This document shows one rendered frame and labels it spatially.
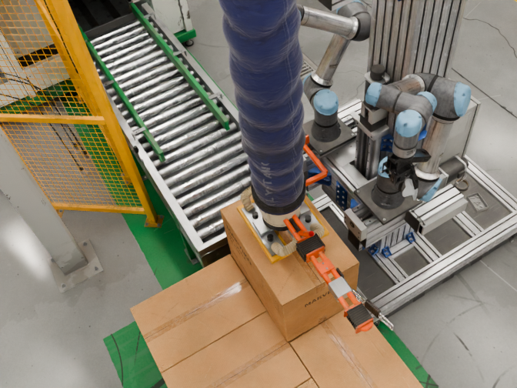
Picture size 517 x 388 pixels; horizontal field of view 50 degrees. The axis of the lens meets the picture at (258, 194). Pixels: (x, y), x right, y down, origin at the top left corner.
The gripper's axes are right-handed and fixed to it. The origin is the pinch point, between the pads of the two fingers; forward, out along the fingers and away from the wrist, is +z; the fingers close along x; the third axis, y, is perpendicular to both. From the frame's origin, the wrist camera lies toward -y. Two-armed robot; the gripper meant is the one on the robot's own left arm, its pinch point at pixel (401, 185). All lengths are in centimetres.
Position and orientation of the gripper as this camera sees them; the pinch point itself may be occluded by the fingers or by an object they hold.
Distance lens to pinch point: 203.8
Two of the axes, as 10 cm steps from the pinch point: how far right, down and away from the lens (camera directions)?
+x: 5.0, 6.6, -5.6
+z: 0.9, 6.0, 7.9
